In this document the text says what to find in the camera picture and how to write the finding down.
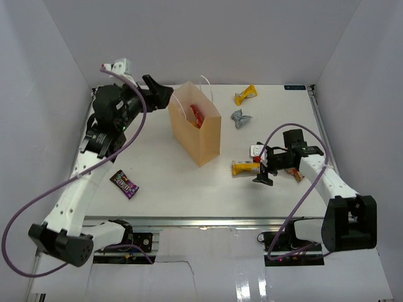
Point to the purple M&M's packet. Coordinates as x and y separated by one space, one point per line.
125 185

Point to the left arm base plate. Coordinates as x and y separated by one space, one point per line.
136 249

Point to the yellow snack bar wrapper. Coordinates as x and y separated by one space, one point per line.
245 166

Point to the orange fruit candy bag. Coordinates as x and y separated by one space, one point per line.
296 174

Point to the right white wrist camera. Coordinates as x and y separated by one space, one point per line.
258 151

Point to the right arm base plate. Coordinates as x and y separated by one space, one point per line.
285 246

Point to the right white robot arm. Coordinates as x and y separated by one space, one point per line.
350 220

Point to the silver crumpled wrapper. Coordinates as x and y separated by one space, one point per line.
240 119

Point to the pink candy packet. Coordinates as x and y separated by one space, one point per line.
199 117

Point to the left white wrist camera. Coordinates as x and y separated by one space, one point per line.
118 69

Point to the brown paper bag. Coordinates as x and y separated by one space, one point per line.
202 144

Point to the small yellow candy wrapper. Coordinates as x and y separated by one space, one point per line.
249 92

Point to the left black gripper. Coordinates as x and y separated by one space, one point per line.
159 95

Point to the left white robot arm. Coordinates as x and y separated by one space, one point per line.
60 235

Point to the aluminium front rail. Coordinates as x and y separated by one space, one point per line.
190 221

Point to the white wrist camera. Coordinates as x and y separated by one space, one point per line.
118 69
258 151

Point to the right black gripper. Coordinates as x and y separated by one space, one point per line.
263 177

